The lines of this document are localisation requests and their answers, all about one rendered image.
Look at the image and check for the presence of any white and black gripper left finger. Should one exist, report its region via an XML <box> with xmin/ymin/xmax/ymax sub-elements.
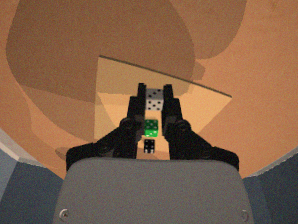
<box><xmin>66</xmin><ymin>83</ymin><xmax>146</xmax><ymax>173</ymax></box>

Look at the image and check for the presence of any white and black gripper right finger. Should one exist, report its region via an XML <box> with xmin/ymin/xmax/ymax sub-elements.
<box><xmin>161</xmin><ymin>84</ymin><xmax>239</xmax><ymax>171</ymax></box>

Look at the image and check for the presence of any green die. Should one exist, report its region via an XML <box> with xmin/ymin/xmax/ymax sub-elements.
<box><xmin>144</xmin><ymin>119</ymin><xmax>158</xmax><ymax>137</ymax></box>

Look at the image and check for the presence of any tan flat mat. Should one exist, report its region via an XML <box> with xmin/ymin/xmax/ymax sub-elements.
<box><xmin>94</xmin><ymin>55</ymin><xmax>232</xmax><ymax>152</ymax></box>

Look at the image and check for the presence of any white die with black pips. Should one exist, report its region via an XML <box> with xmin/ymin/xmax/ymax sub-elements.
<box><xmin>146</xmin><ymin>88</ymin><xmax>164</xmax><ymax>111</ymax></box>

